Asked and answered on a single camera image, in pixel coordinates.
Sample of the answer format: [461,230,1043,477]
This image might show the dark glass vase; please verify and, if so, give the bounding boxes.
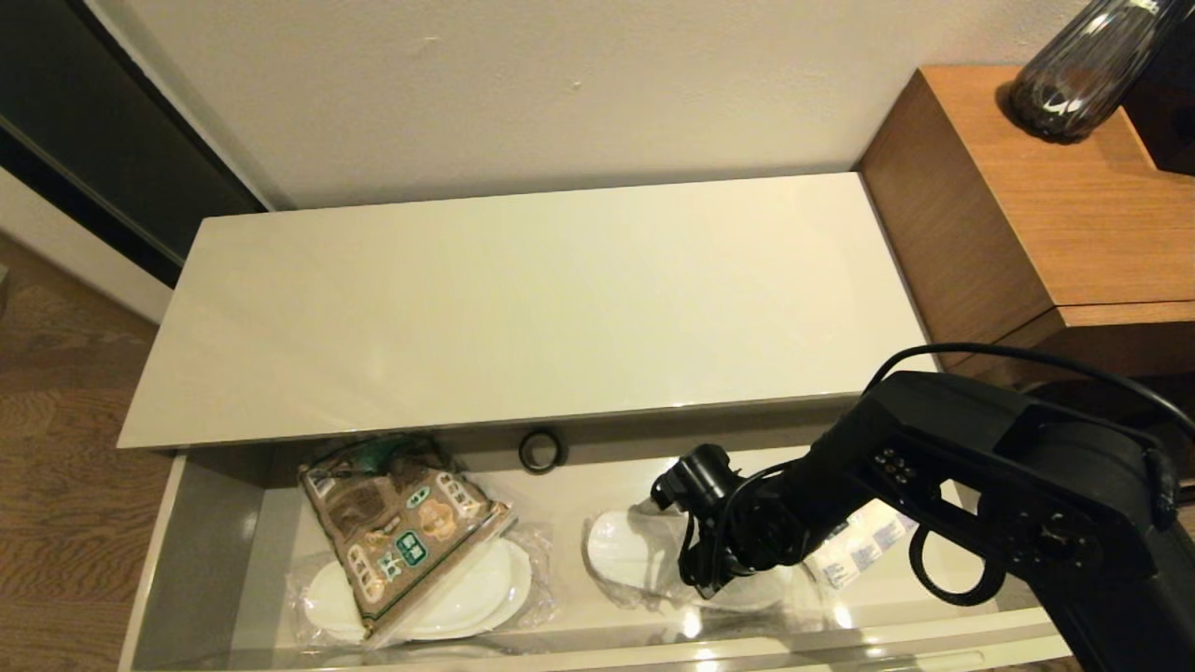
[1006,0,1168,144]

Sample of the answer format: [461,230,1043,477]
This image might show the green label snack bag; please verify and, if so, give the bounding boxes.
[299,435,517,647]

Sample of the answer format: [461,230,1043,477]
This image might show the dark sliding door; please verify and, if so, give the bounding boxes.
[0,0,267,290]

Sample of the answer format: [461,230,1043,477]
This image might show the white slippers in crinkled wrap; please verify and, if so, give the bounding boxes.
[289,525,558,651]

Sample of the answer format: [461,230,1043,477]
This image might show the wooden side cabinet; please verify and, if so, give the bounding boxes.
[856,65,1195,384]

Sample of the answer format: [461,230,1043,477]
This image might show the cream white drawer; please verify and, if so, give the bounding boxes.
[117,392,1075,672]

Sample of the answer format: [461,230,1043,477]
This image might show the white tissue pack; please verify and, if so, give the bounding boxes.
[805,499,921,592]

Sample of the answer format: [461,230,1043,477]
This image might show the white slippers with paper tag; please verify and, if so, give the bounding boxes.
[583,502,824,619]

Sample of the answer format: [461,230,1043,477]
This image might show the black tape roll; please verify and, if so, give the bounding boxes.
[519,428,568,476]

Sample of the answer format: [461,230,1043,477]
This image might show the black box on desk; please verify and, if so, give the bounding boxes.
[1120,0,1195,176]

